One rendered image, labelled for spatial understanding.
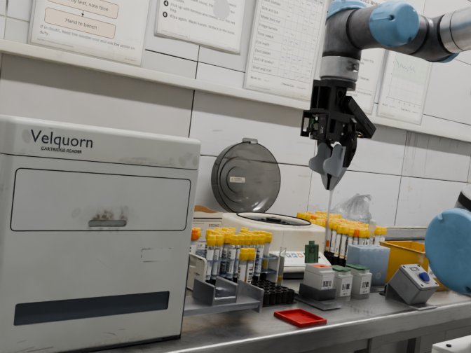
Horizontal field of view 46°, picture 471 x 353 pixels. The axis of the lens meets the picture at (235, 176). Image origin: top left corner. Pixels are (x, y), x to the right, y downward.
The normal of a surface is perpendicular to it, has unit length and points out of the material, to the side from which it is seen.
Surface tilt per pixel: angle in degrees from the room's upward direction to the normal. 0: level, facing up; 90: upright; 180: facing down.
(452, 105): 90
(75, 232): 90
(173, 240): 90
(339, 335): 90
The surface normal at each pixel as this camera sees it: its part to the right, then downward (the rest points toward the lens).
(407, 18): 0.50, 0.11
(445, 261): -0.88, 0.05
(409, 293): -0.77, -0.06
